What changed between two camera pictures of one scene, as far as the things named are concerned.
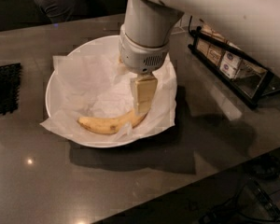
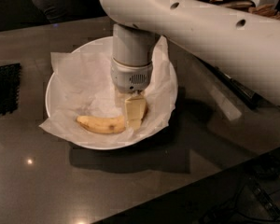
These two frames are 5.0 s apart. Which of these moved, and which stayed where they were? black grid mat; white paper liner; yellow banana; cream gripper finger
Moved: cream gripper finger
Stayed: black grid mat; white paper liner; yellow banana
